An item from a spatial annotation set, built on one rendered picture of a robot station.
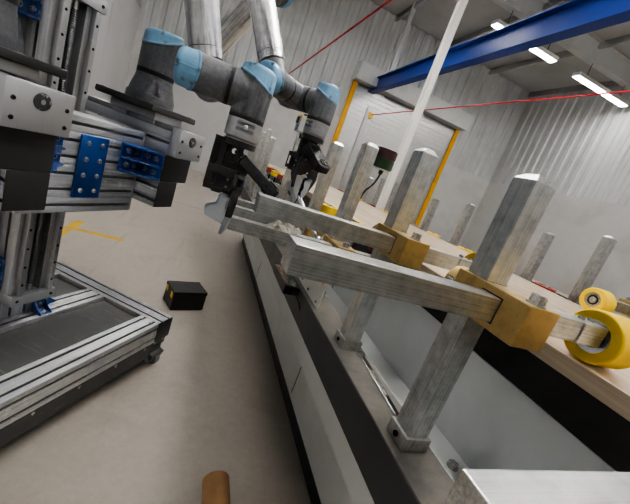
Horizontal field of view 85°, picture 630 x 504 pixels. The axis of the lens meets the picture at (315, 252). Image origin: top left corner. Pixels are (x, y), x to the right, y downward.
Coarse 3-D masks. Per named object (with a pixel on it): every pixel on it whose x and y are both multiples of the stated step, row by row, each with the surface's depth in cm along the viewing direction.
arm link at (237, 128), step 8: (232, 120) 70; (240, 120) 70; (232, 128) 70; (240, 128) 70; (248, 128) 71; (256, 128) 71; (232, 136) 71; (240, 136) 70; (248, 136) 71; (256, 136) 72; (256, 144) 74
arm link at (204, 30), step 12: (192, 0) 72; (204, 0) 72; (216, 0) 74; (192, 12) 73; (204, 12) 73; (216, 12) 75; (192, 24) 74; (204, 24) 74; (216, 24) 75; (192, 36) 75; (204, 36) 74; (216, 36) 76; (204, 48) 75; (216, 48) 76
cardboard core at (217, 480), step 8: (216, 472) 104; (224, 472) 105; (208, 480) 102; (216, 480) 102; (224, 480) 103; (208, 488) 100; (216, 488) 99; (224, 488) 100; (208, 496) 97; (216, 496) 97; (224, 496) 98
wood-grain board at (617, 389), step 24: (312, 192) 184; (336, 192) 279; (360, 216) 147; (384, 216) 203; (432, 240) 160; (528, 288) 112; (552, 360) 51; (576, 360) 49; (576, 384) 48; (600, 384) 45; (624, 384) 46; (624, 408) 42
